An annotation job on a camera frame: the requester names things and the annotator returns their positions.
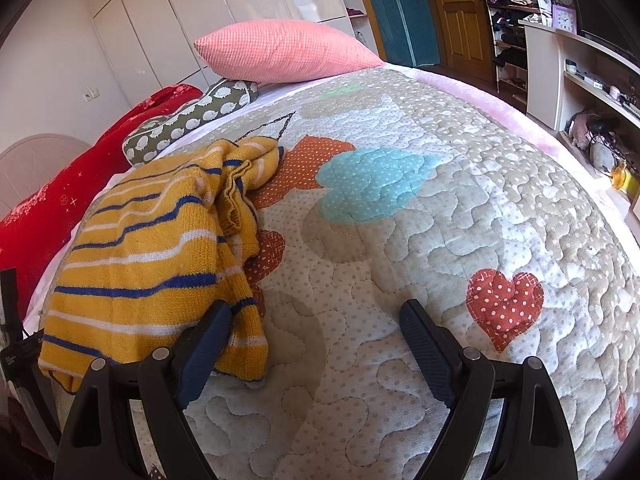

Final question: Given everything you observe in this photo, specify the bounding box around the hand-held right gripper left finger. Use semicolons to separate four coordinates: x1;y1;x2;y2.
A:
54;299;233;480

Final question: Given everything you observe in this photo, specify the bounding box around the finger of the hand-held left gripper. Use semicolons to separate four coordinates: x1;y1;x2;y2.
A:
1;267;19;335

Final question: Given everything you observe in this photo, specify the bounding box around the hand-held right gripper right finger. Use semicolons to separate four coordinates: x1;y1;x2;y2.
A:
398;299;578;480

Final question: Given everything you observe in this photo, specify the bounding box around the yellow striped knit sweater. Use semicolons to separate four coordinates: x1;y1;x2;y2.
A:
37;137;281;393

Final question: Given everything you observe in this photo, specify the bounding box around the patchwork dotted quilt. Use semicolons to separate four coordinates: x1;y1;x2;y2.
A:
40;65;640;480

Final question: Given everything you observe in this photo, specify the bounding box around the pink bed headboard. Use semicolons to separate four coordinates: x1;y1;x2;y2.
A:
0;133;91;221

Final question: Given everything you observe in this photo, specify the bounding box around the green white-spotted pillow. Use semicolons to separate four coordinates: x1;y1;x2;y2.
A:
122;79;261;168

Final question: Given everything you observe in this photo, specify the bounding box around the yellow round object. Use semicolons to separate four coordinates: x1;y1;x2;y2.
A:
611;162;640;191

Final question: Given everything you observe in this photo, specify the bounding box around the pink soft item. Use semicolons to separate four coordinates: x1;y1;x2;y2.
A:
570;112;594;149

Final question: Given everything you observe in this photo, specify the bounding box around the white desk unit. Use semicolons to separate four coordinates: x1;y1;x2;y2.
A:
517;19;640;221

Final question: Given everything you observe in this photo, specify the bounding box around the pink textured pillow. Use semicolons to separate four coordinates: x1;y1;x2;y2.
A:
194;19;386;85

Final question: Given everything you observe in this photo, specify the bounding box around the teal curtain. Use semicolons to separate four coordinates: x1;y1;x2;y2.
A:
356;0;443;68

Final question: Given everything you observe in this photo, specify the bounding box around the wooden panel door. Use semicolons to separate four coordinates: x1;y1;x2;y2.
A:
422;0;498;83

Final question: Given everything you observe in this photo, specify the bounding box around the white glossy wardrobe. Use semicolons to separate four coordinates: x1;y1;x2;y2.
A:
82;0;361;96

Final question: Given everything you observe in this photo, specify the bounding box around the purple square clock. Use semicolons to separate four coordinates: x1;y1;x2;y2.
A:
551;4;580;31

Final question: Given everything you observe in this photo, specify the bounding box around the black television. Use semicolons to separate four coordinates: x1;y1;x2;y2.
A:
570;0;640;68

